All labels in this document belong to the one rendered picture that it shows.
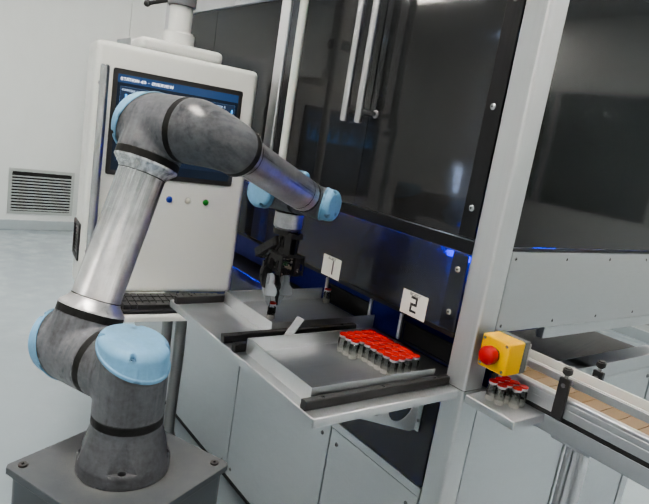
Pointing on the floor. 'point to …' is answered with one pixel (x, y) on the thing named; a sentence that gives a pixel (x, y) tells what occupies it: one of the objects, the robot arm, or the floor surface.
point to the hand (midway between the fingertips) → (272, 299)
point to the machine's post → (495, 239)
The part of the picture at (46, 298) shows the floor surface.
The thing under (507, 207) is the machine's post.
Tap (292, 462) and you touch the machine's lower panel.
